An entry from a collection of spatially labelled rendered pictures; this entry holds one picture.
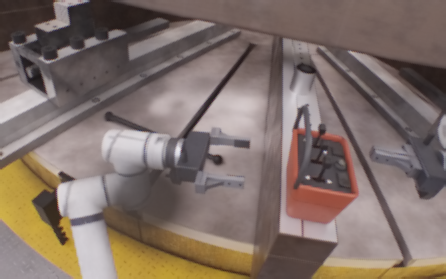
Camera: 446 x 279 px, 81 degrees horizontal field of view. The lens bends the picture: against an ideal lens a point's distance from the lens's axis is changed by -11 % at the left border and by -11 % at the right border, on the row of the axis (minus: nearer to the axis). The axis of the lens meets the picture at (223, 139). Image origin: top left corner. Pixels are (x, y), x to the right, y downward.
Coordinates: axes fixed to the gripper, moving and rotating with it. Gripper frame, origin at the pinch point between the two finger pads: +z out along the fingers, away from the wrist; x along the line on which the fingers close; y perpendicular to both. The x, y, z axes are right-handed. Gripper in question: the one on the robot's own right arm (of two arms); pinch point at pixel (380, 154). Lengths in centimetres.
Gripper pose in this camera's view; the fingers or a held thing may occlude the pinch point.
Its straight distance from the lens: 69.1
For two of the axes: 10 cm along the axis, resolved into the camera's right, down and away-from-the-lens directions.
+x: -1.7, 6.3, -7.6
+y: 1.1, -7.5, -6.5
